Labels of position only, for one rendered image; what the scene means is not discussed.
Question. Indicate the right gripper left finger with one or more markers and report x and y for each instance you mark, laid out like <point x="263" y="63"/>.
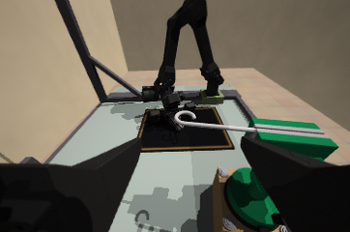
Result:
<point x="86" y="198"/>

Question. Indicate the green bench vise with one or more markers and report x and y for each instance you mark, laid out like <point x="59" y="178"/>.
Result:
<point x="246" y="194"/>

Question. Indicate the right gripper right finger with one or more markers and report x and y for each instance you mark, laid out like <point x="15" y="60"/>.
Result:
<point x="310" y="194"/>

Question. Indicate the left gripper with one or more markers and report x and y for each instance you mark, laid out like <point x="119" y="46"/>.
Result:
<point x="169" y="111"/>

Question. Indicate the tan rectangular block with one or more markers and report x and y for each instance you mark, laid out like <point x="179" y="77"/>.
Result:
<point x="220" y="207"/>

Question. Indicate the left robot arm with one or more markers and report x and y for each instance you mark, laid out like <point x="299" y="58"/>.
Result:
<point x="194" y="13"/>

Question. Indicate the black rubber ring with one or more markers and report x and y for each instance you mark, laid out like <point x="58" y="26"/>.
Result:
<point x="243" y="222"/>

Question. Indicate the black mat with yellow border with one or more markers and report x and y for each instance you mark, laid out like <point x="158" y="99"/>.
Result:
<point x="163" y="137"/>

